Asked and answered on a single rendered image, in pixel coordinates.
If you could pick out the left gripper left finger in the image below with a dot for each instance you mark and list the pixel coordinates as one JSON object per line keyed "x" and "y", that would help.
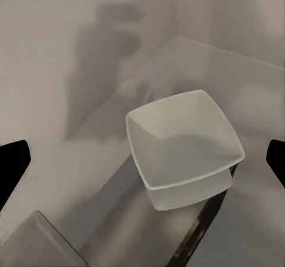
{"x": 14, "y": 160}

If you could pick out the bowl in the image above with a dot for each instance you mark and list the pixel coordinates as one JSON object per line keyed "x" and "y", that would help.
{"x": 181, "y": 139}

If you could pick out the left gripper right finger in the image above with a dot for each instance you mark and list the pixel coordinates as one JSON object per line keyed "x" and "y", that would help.
{"x": 275, "y": 157}

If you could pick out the drop in sink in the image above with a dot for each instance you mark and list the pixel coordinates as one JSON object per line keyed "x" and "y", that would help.
{"x": 36, "y": 243}

